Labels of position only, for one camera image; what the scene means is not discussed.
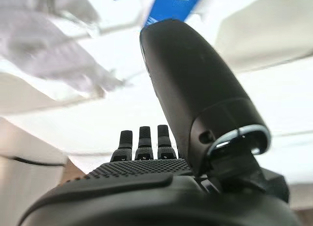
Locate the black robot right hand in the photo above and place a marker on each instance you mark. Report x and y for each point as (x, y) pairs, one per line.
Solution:
(195, 89)

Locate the bed with beige cover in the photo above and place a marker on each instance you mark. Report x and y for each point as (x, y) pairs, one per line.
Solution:
(269, 28)

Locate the blue tag with white print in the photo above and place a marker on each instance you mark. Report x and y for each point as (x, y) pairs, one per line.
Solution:
(171, 6)

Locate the white garment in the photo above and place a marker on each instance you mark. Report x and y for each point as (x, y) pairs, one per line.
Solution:
(49, 52)

